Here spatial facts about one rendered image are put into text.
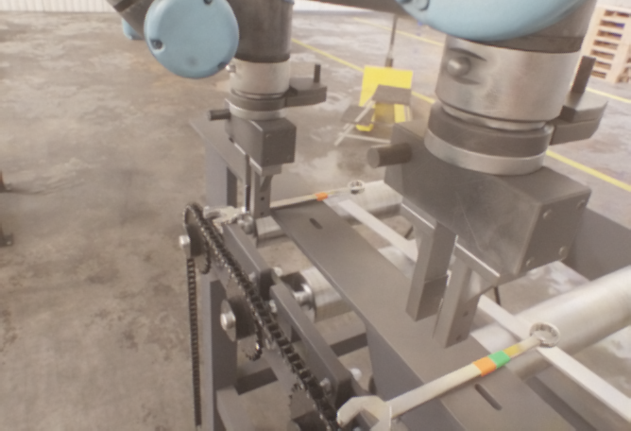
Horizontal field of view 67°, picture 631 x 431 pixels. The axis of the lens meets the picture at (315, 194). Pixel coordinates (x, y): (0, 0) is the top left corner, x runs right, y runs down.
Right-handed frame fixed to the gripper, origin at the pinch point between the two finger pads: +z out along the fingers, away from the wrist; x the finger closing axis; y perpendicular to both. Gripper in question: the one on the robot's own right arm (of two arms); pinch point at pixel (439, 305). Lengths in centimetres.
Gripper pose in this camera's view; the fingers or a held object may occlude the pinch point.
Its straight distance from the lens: 39.8
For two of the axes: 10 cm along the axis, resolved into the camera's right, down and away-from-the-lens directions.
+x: 4.9, 4.4, -7.5
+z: -0.8, 8.8, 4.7
